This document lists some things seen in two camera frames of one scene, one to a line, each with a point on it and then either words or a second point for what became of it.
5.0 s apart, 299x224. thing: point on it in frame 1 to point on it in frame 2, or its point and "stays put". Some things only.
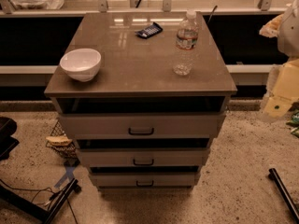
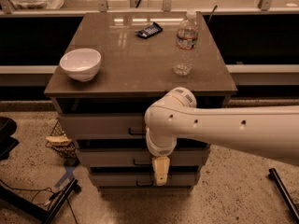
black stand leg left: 49,215 stays put
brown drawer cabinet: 149,116 stays put
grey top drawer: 141,125 stays put
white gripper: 290,35 to 161,150
